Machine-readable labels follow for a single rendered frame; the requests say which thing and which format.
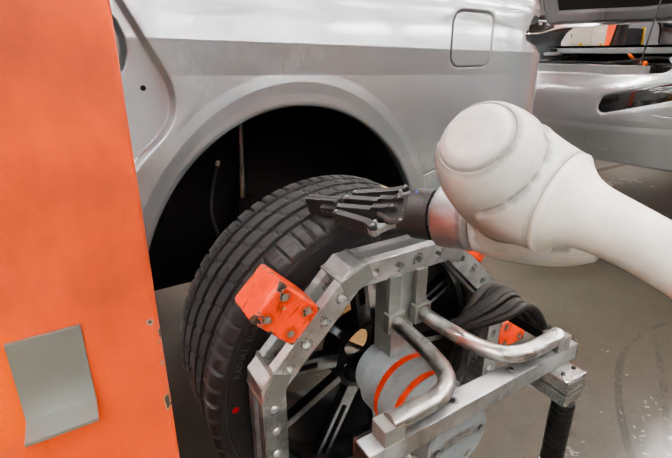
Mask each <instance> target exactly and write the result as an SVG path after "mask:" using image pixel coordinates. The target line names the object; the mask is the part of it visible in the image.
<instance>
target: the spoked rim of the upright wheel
mask: <svg viewBox="0 0 672 458"><path fill-rule="evenodd" d="M426 299H428V300H429V301H431V310H432V311H434V312H436V313H437V314H439V315H440V316H442V317H444V318H445V319H450V318H452V317H453V318H456V317H457V316H459V315H460V313H461V312H462V310H463V309H464V301H463V293H462V288H461V285H460V282H459V281H458V280H457V279H456V278H455V277H454V276H453V275H452V274H451V273H450V272H449V271H448V270H447V269H446V268H445V267H444V266H443V265H442V264H441V263H438V264H435V265H431V266H428V278H427V291H426ZM350 305H351V310H349V311H347V312H346V313H344V314H343V315H342V316H341V317H339V318H338V319H337V320H336V322H335V323H334V324H333V326H332V327H331V329H330V330H329V331H328V333H327V335H326V337H325V340H324V343H323V349H322V350H319V351H314V352H313V353H312V354H311V356H310V357H309V358H308V360H307V361H306V362H305V364H304V365H303V366H302V368H301V369H300V370H299V372H298V373H297V375H296V376H295V377H297V376H302V375H306V374H310V373H314V372H318V371H323V370H327V369H329V370H330V371H331V373H330V374H329V375H328V376H326V377H325V378H324V379H323V380H322V381H321V382H320V383H318V384H317V385H316V386H315V387H312V388H309V389H306V390H301V391H295V392H286V402H287V423H288V445H289V458H353V453H352V450H353V439H354V437H356V436H357V435H359V434H361V433H363V432H365V431H367V430H369V429H371V428H372V419H373V418H374V417H376V416H377V415H376V414H375V413H374V412H373V411H372V409H371V408H370V407H369V406H368V405H367V404H366V403H365V402H364V400H363V399H362V396H361V390H360V388H359V387H358V385H357V382H356V368H357V365H358V362H359V360H360V358H361V357H362V355H363V354H364V352H365V351H366V350H367V349H368V348H369V347H370V346H371V345H372V344H374V331H375V308H373V307H370V302H369V293H368V286H365V287H363V288H361V289H360V290H359V291H358V292H357V293H356V295H355V296H354V297H353V299H352V300H351V301H350ZM413 327H414V328H416V329H417V330H418V331H419V332H420V333H421V334H423V335H424V336H425V337H426V338H427V339H428V340H429V341H430V342H431V343H432V344H433V345H434V346H435V347H436V348H437V349H438V350H439V351H440V352H441V353H442V354H443V355H444V356H445V357H446V359H447V360H448V361H449V363H450V364H452V362H453V359H454V357H455V354H456V351H457V348H458V344H456V343H454V342H453V341H451V340H449V339H448V338H446V337H444V336H443V335H441V334H440V333H438V332H437V331H435V330H434V329H432V328H431V327H429V326H428V325H426V324H425V323H423V322H421V323H418V324H413ZM360 329H365V330H366V331H367V340H366V342H365V344H364V346H363V347H362V348H361V349H360V350H359V351H357V352H356V353H353V354H347V353H346V352H345V346H346V344H347V343H348V341H349V340H350V339H351V337H352V336H353V335H354V334H355V333H356V332H358V331H359V330H360ZM345 364H347V365H346V366H345ZM344 366H345V367H344Z"/></svg>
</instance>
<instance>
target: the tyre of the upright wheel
mask: <svg viewBox="0 0 672 458"><path fill-rule="evenodd" d="M375 188H389V187H387V186H385V185H382V184H380V183H377V182H375V181H372V180H369V179H366V178H362V177H357V176H351V175H328V176H327V175H324V176H318V177H312V178H308V179H307V180H305V179H304V180H301V181H298V182H297V183H292V184H289V185H287V186H285V187H283V189H278V190H276V191H274V192H272V193H271V196H270V195H267V196H265V197H264V198H262V200H261V202H260V201H258V202H256V203H255V204H253V205H252V206H251V207H250V210H246V211H244V212H243V213H242V214H241V215H240V216H239V217H237V221H233V222H232V223H231V224H230V225H229V226H228V227H227V231H224V232H223V233H222V234H221V235H220V236H219V238H218V239H217V240H216V243H217V244H213V245H212V247H211V248H210V250H209V253H210V254H206V256H205V257H204V259H203V261H202V262H201V264H200V267H201V268H199V269H198V270H197V272H196V274H195V276H194V277H195V279H193V280H192V283H191V285H190V288H189V290H188V293H189V294H188V295H187V296H186V300H185V303H184V308H183V312H182V319H181V324H180V352H181V359H182V364H183V368H184V371H185V375H186V377H187V380H188V382H189V385H190V387H191V390H192V392H193V394H194V397H195V399H196V402H197V404H198V407H199V409H200V412H201V414H202V416H203V419H204V421H205V424H206V426H207V429H208V431H209V433H210V436H211V438H212V441H213V443H214V445H215V448H216V450H217V452H218V454H219V456H220V457H221V458H254V448H253V435H252V423H251V410H250V398H249V386H248V383H247V381H246V380H247V377H248V373H247V366H248V365H249V364H250V362H251V361H252V360H253V358H254V357H255V354H256V351H257V350H260V349H261V348H262V346H263V345H264V344H265V342H266V341H267V340H268V338H269V337H270V335H271V334H270V333H269V332H267V331H265V330H263V329H261V328H259V327H258V326H256V325H254V324H252V323H251V322H250V321H249V319H248V318H247V317H246V315H245V314H244V313H243V311H242V310H241V308H240V307H239V306H238V304H237V303H236V302H235V297H236V295H237V294H238V293H239V292H240V290H241V289H242V288H243V286H244V285H245V284H246V283H247V281H248V280H249V279H250V277H251V276H252V275H253V273H254V272H255V271H256V270H257V268H258V267H259V266H260V265H261V264H265V265H266V266H268V267H269V268H271V269H272V270H274V271H275V272H277V273H278V274H280V275H281V276H283V277H284V278H286V279H287V280H289V281H290V282H291V283H293V284H294V285H296V286H297V287H299V288H300V289H301V290H303V288H304V287H305V286H306V285H307V284H308V283H309V282H310V281H311V280H313V279H314V278H315V276H316V275H317V274H318V272H319V271H320V270H321V267H320V266H322V265H323V264H324V263H326V262H327V260H328V259H329V258H330V256H331V255H332V254H334V253H337V252H341V251H343V250H344V249H346V248H347V249H353V248H357V247H361V246H364V245H368V244H371V243H375V242H379V241H384V240H388V239H391V238H395V237H399V236H403V235H407V234H406V233H405V232H403V231H397V232H390V231H388V230H387V231H385V232H383V233H381V234H379V235H380V239H379V240H377V241H373V240H372V239H371V238H370V237H369V236H368V235H365V234H362V233H359V232H356V231H353V230H350V229H347V228H344V227H341V226H338V225H336V222H335V219H334V216H330V215H323V214H314V213H310V212H309V209H308V206H307V203H306V200H305V199H306V198H307V197H308V196H309V195H310V194H311V195H325V196H338V197H344V196H345V195H352V191H353V190H361V189H375Z"/></svg>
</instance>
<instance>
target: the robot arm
mask: <svg viewBox="0 0 672 458"><path fill-rule="evenodd" d="M435 166H436V172H437V176H438V180H439V183H440V185H441V186H440V187H439V188H438V189H421V188H416V189H414V190H412V191H411V192H410V187H409V185H402V186H398V187H389V188H375V189H361V190H353V191H352V195H345V196H344V197H338V196H325V195H311V194H310V195H309V196H308V197H307V198H306V199H305V200H306V203H307V206H308V209H309V212H310V213H314V214H323V215H330V216H334V219H335V222H336V225H338V226H341V227H344V228H347V229H350V230H353V231H356V232H359V233H362V234H365V235H368V236H369V237H370V238H371V239H372V240H373V241H377V240H379V239H380V235H379V234H381V233H383V232H385V231H387V230H388V231H390V232H397V231H403V232H405V233H406V234H407V235H409V236H410V237H411V238H415V239H423V240H431V241H433V242H434V243H435V244H436V245H437V246H440V247H447V248H455V249H462V250H465V251H475V252H480V253H483V254H486V255H488V256H491V257H493V258H495V259H500V260H504V261H509V262H515V263H521V264H528V265H537V266H550V267H563V266H577V265H584V264H589V263H594V262H596V261H598V260H599V258H601V259H603V260H605V261H607V262H609V263H611V264H613V265H615V266H617V267H619V268H621V269H623V270H625V271H627V272H629V273H630V274H632V275H634V276H636V277H637V278H639V279H641V280H642V281H644V282H646V283H647V284H649V285H651V286H652V287H654V288H655V289H657V290H658V291H660V292H661V293H663V294H664V295H666V296H667V297H669V298H670V299H672V220H670V219H669V218H667V217H665V216H663V215H661V214H659V213H658V212H656V211H654V210H652V209H650V208H648V207H646V206H644V205H643V204H641V203H639V202H637V201H635V200H633V199H631V198H629V197H627V196H626V195H624V194H622V193H620V192H618V191H617V190H615V189H613V188H612V187H610V186H609V185H608V184H606V183H605V182H604V181H603V180H602V179H601V178H600V176H599V175H598V173H597V171H596V168H595V165H594V161H593V158H592V156H591V155H589V154H586V153H584V152H583V151H581V150H580V149H578V148H576V147H575V146H573V145H572V144H570V143H569V142H567V141H566V140H564V139H563V138H561V137H560V136H559V135H557V134H556V133H555V132H554V131H552V130H551V129H550V128H549V127H547V126H546V125H543V124H541V123H540V121H539V120H538V119H537V118H536V117H535V116H533V115H532V114H530V113H529V112H527V111H525V110H524V109H522V108H520V107H517V106H515V105H513V104H509V103H506V102H500V101H485V102H481V103H477V104H474V105H472V106H470V107H468V108H466V109H464V110H463V111H461V112H460V113H459V114H458V115H457V116H456V117H455V118H454V119H453V120H452V121H451V122H450V124H449V125H448V126H447V128H446V129H445V131H444V133H443V135H442V137H441V139H440V141H439V142H438V143H437V147H436V152H435ZM360 195H361V196H360Z"/></svg>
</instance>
